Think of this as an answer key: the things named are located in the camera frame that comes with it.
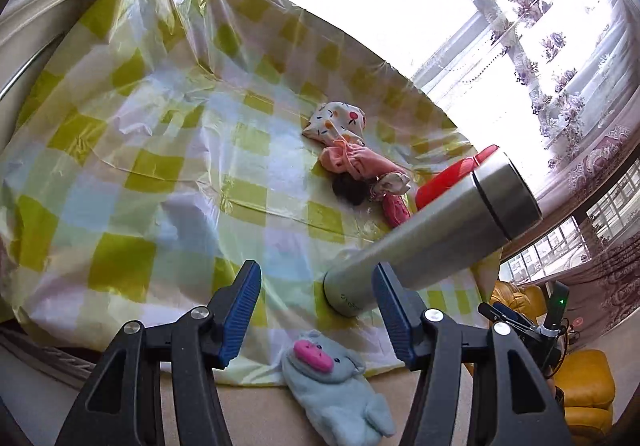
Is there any grey plush pig toy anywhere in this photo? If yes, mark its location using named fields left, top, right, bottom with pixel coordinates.
left=281, top=330, right=396, bottom=445

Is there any dark brown knitted sock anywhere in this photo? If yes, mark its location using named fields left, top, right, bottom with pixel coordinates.
left=332, top=173, right=371, bottom=206

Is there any white fruit print cloth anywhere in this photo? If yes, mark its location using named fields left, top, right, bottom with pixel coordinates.
left=302, top=101, right=367, bottom=146

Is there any yellow leather armchair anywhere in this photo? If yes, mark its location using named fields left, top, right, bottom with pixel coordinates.
left=490, top=280, right=615, bottom=445

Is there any steel vacuum flask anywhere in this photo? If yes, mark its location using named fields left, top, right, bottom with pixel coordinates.
left=323, top=149, right=541, bottom=317

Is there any red thermos jug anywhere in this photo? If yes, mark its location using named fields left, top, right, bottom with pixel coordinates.
left=416, top=145, right=499, bottom=210

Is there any pink coin pouch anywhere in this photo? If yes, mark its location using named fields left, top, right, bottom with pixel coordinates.
left=381, top=195, right=411, bottom=228

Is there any floral print small cloth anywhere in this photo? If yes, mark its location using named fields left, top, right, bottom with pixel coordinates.
left=370, top=172, right=411, bottom=201

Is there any pink cloth bundle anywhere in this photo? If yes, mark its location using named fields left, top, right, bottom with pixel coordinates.
left=319, top=139, right=405, bottom=180

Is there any green checkered plastic tablecloth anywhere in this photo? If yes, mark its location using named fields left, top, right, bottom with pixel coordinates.
left=1, top=0, right=474, bottom=385

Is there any pink floral curtain right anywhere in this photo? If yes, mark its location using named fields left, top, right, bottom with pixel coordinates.
left=389, top=0, right=640, bottom=327

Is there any cream sofa frame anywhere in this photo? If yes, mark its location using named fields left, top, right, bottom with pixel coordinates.
left=0, top=0, right=96, bottom=146

